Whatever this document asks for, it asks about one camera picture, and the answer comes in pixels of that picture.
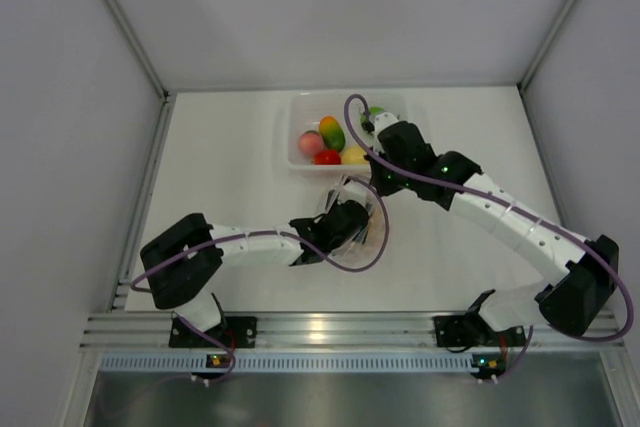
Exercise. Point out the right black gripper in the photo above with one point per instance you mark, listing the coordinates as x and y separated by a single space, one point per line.
385 187

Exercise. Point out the pale yellow fake pear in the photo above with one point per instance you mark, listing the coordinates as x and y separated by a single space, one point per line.
354 155

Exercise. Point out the red fake apple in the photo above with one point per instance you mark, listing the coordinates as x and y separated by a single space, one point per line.
327 157

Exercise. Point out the clear zip top bag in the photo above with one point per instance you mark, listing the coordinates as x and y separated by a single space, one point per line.
354 224

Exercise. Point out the green fake avocado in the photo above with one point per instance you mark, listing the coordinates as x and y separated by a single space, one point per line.
332 133

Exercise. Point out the pink fake peach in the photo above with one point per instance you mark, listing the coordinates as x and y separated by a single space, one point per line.
310 143

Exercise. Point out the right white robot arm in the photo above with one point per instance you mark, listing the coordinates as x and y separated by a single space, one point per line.
574 287

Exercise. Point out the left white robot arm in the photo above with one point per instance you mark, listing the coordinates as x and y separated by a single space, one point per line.
179 263

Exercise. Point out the clear plastic perforated bin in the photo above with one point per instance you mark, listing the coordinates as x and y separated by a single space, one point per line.
304 111

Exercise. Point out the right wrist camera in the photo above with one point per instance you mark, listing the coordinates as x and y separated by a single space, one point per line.
375 124

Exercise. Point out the white slotted cable duct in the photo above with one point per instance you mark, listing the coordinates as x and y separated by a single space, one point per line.
252 362

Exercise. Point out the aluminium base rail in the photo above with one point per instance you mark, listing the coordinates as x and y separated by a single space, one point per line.
147 331

